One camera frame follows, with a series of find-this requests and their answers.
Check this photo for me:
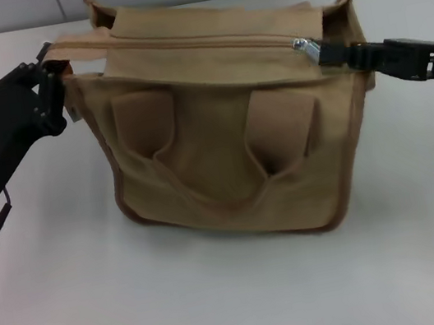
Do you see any silver metal zipper pull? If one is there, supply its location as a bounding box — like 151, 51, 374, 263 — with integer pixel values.
290, 34, 325, 69

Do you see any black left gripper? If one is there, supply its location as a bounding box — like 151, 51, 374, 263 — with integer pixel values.
0, 37, 93, 199

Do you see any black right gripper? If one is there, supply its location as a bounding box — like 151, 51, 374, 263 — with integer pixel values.
314, 21, 434, 107

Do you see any khaki canvas food bag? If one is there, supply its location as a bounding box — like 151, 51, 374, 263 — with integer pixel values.
35, 0, 401, 275

